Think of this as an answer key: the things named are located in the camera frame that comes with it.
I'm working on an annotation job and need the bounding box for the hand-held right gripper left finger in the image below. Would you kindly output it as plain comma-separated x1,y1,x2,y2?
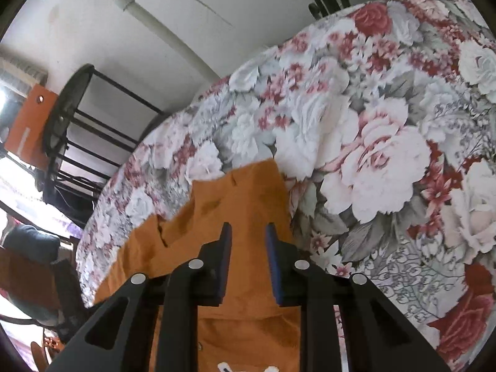
46,222,233,372

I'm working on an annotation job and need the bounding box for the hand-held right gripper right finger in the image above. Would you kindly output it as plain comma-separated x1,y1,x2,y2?
265,223,452,372

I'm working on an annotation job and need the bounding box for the orange small garment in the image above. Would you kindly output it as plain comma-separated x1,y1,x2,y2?
93,159,311,372

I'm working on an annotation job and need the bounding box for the floral printed blanket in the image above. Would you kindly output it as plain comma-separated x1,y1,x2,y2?
75,0,496,372

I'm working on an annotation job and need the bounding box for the black metal rack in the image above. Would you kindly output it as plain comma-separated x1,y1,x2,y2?
42,68,171,227

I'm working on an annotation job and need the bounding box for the dark blue cloth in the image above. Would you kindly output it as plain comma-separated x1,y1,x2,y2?
2,224,63,266

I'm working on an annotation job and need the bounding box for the brown wooden board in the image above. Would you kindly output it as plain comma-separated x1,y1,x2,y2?
0,248,59,312

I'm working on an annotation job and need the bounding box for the black round mesh fan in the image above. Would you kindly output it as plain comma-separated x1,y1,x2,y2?
42,64,96,165

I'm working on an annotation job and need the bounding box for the orange box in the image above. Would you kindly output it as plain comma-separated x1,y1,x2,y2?
4,83,60,168

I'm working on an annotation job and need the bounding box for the white wall pipe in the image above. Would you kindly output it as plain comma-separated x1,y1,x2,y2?
64,0,222,82

